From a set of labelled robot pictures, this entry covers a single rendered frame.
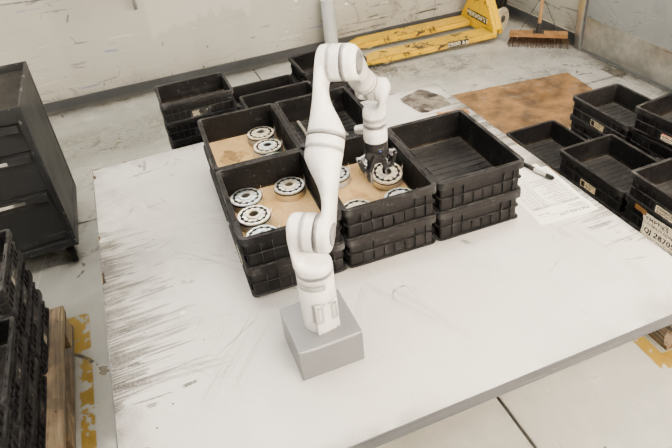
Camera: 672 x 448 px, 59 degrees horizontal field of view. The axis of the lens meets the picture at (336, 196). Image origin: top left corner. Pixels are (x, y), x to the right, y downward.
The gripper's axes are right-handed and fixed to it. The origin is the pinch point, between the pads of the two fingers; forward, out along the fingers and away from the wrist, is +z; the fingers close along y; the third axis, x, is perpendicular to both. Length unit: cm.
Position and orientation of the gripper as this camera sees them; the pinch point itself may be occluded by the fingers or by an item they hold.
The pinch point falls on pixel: (377, 176)
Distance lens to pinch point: 193.6
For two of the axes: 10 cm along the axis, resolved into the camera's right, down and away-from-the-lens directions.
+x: -3.3, -5.3, 7.8
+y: 9.4, -2.6, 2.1
